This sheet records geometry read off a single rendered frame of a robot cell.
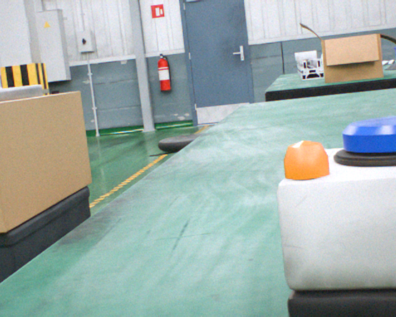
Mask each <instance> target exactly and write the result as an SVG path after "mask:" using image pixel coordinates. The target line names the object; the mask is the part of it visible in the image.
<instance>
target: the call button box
mask: <svg viewBox="0 0 396 317"><path fill-rule="evenodd" d="M325 151H326V153H327V154H328V158H329V171H330V174H329V175H327V176H324V177H318V178H314V179H286V178H284V179H283V180H282V181H281V182H280V183H279V185H278V189H277V203H278V215H279V222H280V234H281V241H282V253H283V266H284V272H285V281H286V283H287V284H288V286H289V288H290V289H292V292H291V293H290V296H289V298H288V301H287V309H288V316H289V317H396V152H393V153H377V152H373V153H368V152H350V151H346V150H344V148H334V149H326V148H325Z"/></svg>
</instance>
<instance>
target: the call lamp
mask: <svg viewBox="0 0 396 317"><path fill-rule="evenodd" d="M283 162H284V169H285V178H286V179H314V178H318V177H324V176H327V175H329V174H330V171H329V158H328V154H327V153H326V151H325V149H324V147H323V145H322V144H321V143H319V142H311V141H306V140H303V141H301V142H298V143H295V144H292V145H289V146H288V149H287V152H286V154H285V157H284V160H283Z"/></svg>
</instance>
